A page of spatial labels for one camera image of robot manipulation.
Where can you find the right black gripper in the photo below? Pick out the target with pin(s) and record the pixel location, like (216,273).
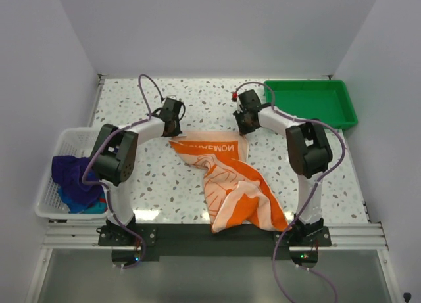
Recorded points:
(243,130)

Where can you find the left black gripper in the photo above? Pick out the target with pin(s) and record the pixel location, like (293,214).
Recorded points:
(177,131)

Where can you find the orange Doraemon towel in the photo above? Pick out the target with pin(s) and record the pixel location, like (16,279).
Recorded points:
(235,192)

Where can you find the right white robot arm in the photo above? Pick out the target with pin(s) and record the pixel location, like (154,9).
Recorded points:
(309,152)

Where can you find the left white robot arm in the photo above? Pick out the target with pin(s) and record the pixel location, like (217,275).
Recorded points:
(113,156)

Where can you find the green plastic tray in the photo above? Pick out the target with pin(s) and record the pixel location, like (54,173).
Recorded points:
(326,100)

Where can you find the white plastic basket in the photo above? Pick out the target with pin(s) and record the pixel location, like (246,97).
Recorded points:
(77,142)

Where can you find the blue towel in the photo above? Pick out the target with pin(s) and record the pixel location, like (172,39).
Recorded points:
(98,206)

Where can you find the purple towel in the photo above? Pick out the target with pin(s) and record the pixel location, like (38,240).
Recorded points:
(67,172)

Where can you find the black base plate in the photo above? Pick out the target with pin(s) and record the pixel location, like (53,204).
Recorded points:
(196,240)

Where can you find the aluminium rail frame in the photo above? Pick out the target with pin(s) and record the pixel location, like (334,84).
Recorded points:
(83,235)

